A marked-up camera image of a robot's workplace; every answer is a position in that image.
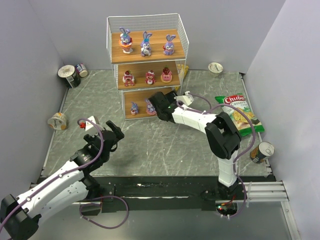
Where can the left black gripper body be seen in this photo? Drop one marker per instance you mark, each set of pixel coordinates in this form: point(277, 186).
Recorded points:
point(111, 135)

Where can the pink bear roll cake toy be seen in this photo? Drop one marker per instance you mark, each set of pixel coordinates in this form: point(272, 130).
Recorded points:
point(150, 77)

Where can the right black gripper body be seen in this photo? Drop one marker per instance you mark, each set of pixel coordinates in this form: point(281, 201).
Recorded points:
point(157, 104)

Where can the tipped paper cup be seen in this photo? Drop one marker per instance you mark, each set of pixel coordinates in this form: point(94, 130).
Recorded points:
point(58, 121)

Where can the tin can orange label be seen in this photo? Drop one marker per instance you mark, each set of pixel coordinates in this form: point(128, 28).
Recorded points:
point(262, 152)

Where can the small purple bunny cupcake toy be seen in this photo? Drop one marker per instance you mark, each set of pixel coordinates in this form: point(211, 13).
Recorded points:
point(134, 110)

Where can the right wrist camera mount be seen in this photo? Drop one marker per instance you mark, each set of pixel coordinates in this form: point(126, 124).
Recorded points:
point(186, 99)

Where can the pink bear strawberry donut toy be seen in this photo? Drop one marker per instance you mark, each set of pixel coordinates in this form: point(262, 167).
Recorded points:
point(166, 75)

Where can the yellow snack packet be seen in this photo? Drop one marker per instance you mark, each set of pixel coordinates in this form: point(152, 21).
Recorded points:
point(179, 75)

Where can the strawberry cake slice toy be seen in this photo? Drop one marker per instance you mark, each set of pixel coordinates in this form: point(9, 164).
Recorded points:
point(128, 79)

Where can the dark paper cup white lid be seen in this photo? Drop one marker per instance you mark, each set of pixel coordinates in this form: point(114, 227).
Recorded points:
point(70, 76)

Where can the white wire wooden shelf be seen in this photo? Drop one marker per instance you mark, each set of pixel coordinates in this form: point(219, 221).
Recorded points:
point(160, 25)

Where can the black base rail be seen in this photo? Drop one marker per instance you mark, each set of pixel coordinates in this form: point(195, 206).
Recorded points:
point(141, 193)

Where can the purple bunny red bow toy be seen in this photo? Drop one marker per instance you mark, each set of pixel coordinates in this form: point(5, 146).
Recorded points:
point(169, 47)

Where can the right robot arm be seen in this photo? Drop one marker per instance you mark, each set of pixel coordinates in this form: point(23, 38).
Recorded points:
point(223, 137)

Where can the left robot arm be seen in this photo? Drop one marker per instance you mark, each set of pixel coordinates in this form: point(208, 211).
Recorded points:
point(20, 216)

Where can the white yogurt cup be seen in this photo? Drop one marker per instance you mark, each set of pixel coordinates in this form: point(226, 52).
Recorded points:
point(215, 68)

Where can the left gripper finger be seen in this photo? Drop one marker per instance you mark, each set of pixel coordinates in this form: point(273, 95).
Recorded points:
point(112, 145)
point(115, 129)

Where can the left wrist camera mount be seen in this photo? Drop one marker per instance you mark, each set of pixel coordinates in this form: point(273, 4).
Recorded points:
point(88, 126)

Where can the blue white small can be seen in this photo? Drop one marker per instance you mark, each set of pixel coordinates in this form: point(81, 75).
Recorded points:
point(81, 70)

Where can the green chips bag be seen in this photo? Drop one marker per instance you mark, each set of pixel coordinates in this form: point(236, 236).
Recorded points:
point(238, 101)

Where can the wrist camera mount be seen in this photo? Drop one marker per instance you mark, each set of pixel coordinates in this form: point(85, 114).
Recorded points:
point(186, 99)
point(88, 126)

